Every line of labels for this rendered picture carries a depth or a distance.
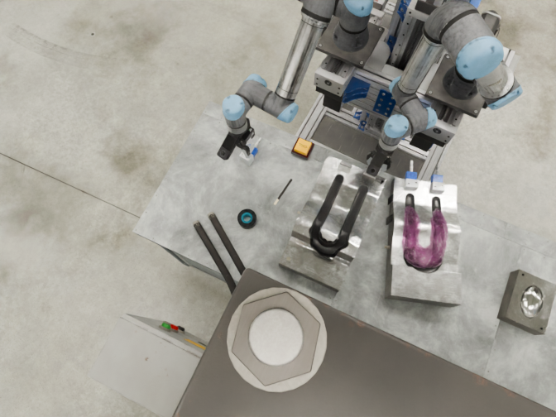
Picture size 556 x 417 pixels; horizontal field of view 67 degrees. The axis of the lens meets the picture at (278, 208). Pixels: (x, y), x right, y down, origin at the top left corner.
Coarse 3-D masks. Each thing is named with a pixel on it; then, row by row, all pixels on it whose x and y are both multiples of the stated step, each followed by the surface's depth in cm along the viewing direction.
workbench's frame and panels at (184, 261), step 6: (138, 234) 179; (150, 240) 179; (162, 246) 178; (174, 252) 213; (180, 258) 228; (186, 258) 215; (186, 264) 245; (192, 264) 233; (198, 264) 216; (204, 270) 231; (210, 270) 214; (216, 276) 237; (222, 276) 219
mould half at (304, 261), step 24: (336, 168) 176; (360, 168) 175; (312, 192) 173; (312, 216) 166; (336, 216) 168; (360, 216) 170; (360, 240) 162; (288, 264) 166; (312, 264) 166; (336, 264) 166; (336, 288) 163
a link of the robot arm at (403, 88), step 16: (432, 16) 121; (448, 16) 115; (432, 32) 123; (416, 48) 135; (432, 48) 129; (416, 64) 137; (432, 64) 137; (400, 80) 149; (416, 80) 144; (400, 96) 154; (416, 96) 153
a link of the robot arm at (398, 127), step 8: (392, 120) 147; (400, 120) 147; (408, 120) 149; (384, 128) 151; (392, 128) 147; (400, 128) 146; (408, 128) 149; (384, 136) 153; (392, 136) 149; (400, 136) 149; (408, 136) 152; (392, 144) 155
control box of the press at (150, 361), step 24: (120, 336) 100; (144, 336) 100; (168, 336) 100; (192, 336) 131; (96, 360) 99; (120, 360) 98; (144, 360) 98; (168, 360) 98; (192, 360) 98; (120, 384) 97; (144, 384) 97; (168, 384) 97; (168, 408) 95
